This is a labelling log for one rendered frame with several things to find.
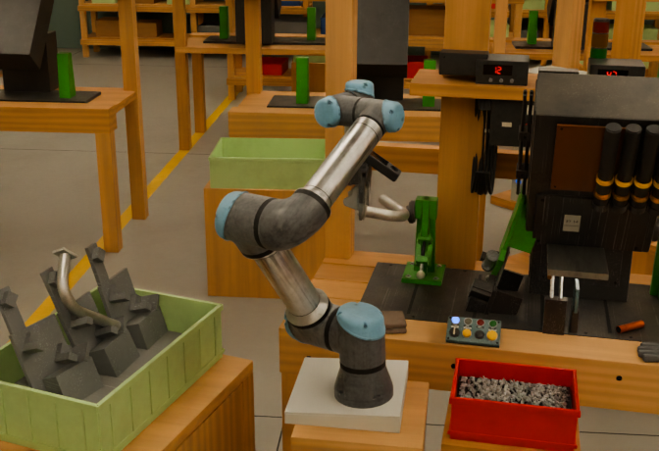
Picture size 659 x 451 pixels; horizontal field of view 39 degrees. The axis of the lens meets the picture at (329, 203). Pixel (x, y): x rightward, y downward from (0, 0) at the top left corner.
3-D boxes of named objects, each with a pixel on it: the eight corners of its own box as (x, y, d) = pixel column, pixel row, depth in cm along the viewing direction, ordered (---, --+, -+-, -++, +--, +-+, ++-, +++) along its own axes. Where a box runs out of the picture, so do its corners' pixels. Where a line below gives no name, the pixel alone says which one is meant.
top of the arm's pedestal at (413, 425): (422, 463, 221) (422, 448, 220) (290, 450, 226) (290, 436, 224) (429, 394, 251) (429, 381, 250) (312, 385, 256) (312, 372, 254)
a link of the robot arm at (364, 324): (369, 375, 225) (367, 324, 220) (325, 361, 232) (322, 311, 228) (395, 354, 234) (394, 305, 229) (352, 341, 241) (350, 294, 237)
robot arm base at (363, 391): (387, 411, 227) (386, 375, 224) (328, 405, 231) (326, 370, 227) (397, 380, 241) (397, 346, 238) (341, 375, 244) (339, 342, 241)
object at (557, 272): (607, 284, 250) (608, 274, 249) (546, 279, 253) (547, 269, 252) (598, 234, 286) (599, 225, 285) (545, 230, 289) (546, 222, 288)
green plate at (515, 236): (524, 270, 272) (548, 206, 265) (497, 261, 273) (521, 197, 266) (524, 256, 283) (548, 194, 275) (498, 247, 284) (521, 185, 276)
